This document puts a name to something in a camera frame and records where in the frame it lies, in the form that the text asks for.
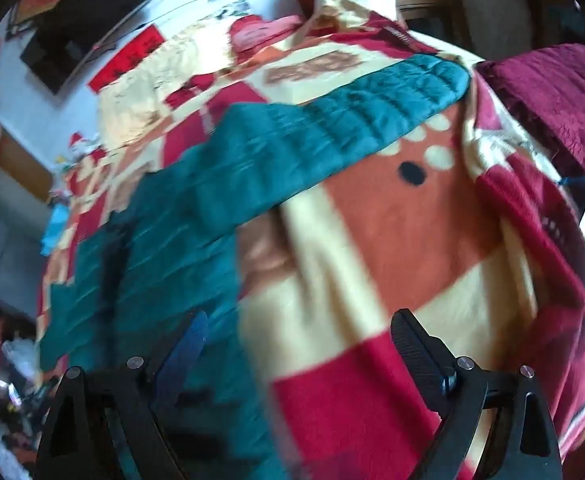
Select maroon cloth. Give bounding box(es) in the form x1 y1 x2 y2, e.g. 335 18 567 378
475 42 585 178

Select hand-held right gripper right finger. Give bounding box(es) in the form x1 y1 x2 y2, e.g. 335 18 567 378
390 309 564 480

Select pink red cushion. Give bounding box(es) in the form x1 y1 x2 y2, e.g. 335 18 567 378
230 14 303 53

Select red wall banner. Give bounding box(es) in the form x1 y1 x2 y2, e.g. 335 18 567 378
88 27 166 93

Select brown wooden door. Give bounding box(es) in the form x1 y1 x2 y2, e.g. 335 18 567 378
0 130 56 201

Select cream fringed cloth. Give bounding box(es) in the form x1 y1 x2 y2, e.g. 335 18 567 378
97 25 233 151

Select checkered printed blanket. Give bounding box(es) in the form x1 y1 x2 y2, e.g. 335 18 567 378
35 0 585 480

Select black television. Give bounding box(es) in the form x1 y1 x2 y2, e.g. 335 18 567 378
20 0 157 95

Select grey cabinet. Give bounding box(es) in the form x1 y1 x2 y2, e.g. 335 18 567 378
0 175 40 311

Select white plastic bag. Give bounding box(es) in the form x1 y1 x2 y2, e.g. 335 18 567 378
2 339 38 377

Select teal quilted jacket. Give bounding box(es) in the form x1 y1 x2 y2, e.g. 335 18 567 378
37 54 473 480

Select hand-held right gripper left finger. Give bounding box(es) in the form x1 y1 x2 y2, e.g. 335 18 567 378
35 310 210 480

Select santa plush toy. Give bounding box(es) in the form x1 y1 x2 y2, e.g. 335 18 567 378
67 132 103 166

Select blue cloth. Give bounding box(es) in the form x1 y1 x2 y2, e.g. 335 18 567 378
42 202 70 256

